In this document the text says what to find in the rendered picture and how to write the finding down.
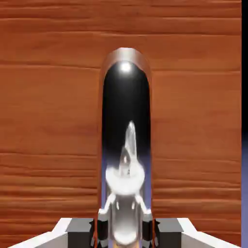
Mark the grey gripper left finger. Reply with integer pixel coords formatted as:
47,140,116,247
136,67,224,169
7,217,96,248

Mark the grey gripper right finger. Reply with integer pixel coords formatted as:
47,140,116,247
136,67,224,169
154,217,241,248

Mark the curved shiny metal handle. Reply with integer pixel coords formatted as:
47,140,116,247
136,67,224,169
96,47,155,248

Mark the reddish wooden cabinet door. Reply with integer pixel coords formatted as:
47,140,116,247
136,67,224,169
0,0,242,248

